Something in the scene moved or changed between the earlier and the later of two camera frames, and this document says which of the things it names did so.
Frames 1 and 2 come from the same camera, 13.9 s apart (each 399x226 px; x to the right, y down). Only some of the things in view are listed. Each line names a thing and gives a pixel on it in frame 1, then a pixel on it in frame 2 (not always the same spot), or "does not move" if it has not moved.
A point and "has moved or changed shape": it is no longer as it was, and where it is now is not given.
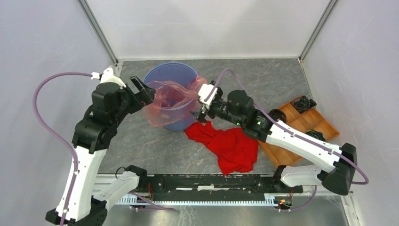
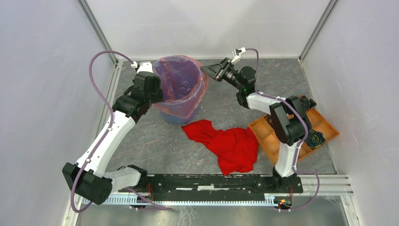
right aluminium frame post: (331, 7) does not move
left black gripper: (141, 98) → (159, 96)
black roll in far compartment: (304, 103) does not move
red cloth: (237, 152) does not move
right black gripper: (200, 116) → (212, 69)
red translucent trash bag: (174, 101) has moved or changed shape
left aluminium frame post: (83, 4) does not move
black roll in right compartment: (317, 135) does not move
